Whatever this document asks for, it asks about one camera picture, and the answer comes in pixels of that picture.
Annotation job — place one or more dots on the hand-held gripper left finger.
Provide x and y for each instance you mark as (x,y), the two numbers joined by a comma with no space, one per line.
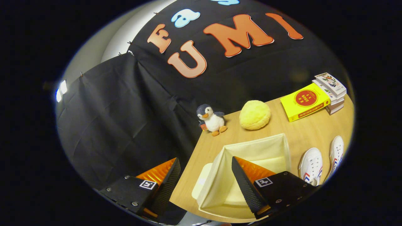
(168,188)

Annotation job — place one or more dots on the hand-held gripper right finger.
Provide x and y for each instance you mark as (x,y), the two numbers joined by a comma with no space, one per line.
(246,188)

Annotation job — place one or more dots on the cream storage box lid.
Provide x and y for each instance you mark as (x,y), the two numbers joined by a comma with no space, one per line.
(202,179)

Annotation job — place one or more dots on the cream fabric storage box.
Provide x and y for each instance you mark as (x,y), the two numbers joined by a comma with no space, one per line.
(257,150)

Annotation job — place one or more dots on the white canvas shoe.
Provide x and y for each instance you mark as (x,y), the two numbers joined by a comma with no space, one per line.
(336,150)
(311,163)

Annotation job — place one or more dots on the yellow round plush bun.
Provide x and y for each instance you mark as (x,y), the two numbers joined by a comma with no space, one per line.
(255,115)

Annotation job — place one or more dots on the penguin plush toy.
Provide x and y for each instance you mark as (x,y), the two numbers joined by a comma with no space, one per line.
(213,121)

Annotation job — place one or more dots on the black backdrop cloth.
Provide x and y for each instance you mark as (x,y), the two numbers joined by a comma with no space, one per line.
(125,125)

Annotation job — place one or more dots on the yellow book with red circle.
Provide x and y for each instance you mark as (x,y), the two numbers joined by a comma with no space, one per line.
(304,100)

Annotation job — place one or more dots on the brown cover book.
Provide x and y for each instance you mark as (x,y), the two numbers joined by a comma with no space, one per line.
(334,108)

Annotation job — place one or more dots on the white book with plant print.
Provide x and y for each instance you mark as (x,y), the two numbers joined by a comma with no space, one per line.
(337,101)

